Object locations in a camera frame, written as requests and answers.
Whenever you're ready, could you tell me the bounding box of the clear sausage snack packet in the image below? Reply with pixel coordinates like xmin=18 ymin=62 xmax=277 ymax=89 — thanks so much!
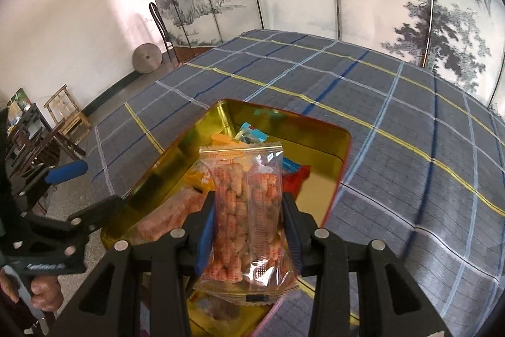
xmin=133 ymin=187 xmax=206 ymax=244

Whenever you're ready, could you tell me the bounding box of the blue candy snack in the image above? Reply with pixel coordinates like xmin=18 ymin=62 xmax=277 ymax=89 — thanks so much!
xmin=235 ymin=122 xmax=301 ymax=174

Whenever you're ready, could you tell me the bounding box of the person left hand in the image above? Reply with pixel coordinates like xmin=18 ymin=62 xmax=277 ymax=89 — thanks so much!
xmin=1 ymin=268 xmax=63 ymax=312

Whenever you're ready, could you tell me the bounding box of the red gold toffee tin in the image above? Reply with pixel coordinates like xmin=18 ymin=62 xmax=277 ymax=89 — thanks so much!
xmin=101 ymin=99 xmax=351 ymax=336

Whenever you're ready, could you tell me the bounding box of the dark wooden side furniture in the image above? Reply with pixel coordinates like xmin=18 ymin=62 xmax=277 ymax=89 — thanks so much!
xmin=6 ymin=104 xmax=86 ymax=177

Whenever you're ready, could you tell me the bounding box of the plaid blue grey tablecloth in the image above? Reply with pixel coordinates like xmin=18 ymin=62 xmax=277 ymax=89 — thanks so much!
xmin=86 ymin=30 xmax=504 ymax=336

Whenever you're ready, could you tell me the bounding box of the round stone disc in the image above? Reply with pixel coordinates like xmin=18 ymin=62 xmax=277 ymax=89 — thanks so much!
xmin=132 ymin=43 xmax=163 ymax=75

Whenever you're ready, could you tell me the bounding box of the black metal chair left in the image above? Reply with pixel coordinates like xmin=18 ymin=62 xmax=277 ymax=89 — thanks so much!
xmin=148 ymin=2 xmax=178 ymax=62

